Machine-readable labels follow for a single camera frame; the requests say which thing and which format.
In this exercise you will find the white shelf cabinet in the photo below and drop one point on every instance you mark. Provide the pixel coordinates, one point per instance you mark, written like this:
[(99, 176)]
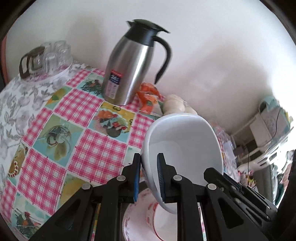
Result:
[(262, 128)]

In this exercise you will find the orange snack packet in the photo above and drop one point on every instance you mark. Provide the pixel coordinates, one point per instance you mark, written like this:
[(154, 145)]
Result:
[(149, 98)]

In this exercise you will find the bag of white buns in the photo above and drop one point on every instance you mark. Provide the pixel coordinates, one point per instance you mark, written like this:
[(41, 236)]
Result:
[(175, 104)]

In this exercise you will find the glass cups on tray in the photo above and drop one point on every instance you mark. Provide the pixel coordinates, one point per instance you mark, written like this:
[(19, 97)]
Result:
[(48, 60)]

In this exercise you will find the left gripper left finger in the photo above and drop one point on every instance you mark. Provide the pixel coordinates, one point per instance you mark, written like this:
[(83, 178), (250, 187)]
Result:
[(130, 189)]

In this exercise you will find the white lattice basket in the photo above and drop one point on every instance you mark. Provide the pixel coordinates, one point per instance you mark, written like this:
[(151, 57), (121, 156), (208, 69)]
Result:
[(261, 158)]

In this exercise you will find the strawberry pattern bowl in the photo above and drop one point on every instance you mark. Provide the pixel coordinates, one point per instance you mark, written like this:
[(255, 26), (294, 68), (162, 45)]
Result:
[(147, 220)]

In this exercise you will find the small white bowl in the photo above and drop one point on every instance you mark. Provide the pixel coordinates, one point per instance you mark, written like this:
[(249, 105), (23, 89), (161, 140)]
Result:
[(188, 143)]

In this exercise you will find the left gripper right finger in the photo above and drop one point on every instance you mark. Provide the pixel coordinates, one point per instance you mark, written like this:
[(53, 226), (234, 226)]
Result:
[(165, 174)]

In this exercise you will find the steel thermos jug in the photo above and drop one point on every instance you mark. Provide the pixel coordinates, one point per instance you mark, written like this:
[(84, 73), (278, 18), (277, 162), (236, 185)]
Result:
[(130, 60)]

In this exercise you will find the black charger adapter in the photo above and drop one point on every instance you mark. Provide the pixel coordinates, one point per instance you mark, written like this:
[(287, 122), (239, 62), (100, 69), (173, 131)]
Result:
[(239, 151)]

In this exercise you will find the checkered picture tablecloth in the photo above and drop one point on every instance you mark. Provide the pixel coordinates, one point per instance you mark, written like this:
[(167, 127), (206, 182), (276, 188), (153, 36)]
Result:
[(56, 135)]

